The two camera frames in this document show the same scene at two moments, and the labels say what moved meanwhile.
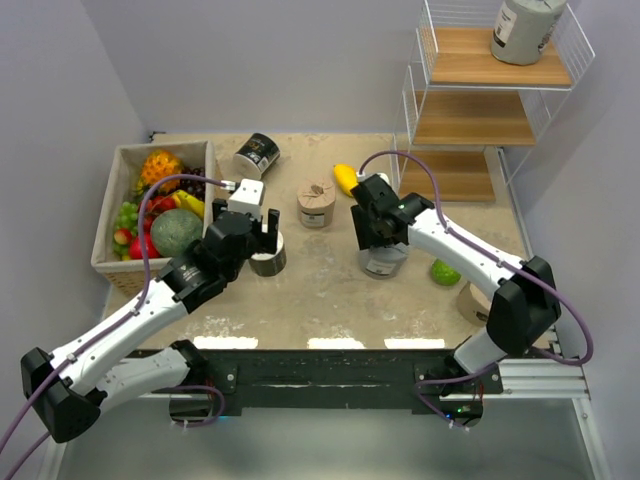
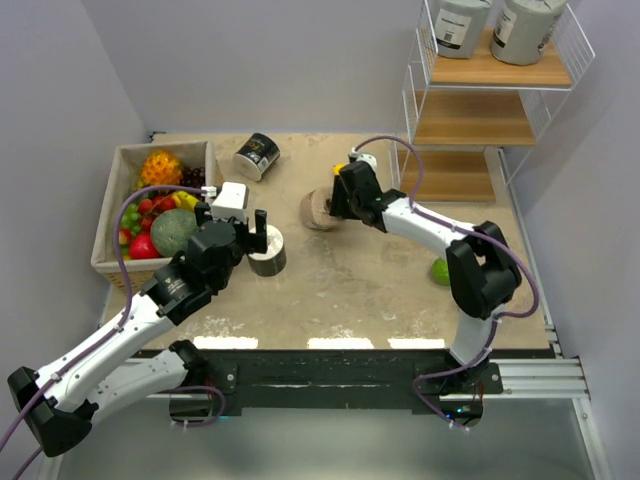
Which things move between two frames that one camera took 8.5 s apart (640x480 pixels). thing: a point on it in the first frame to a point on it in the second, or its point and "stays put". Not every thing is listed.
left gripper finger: (272, 230) to (261, 231)
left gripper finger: (217, 204) to (199, 211)
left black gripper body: (257, 243) stays put
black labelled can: (257, 155) stays put
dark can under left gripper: (270, 263) stays put
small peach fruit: (123, 236) stays put
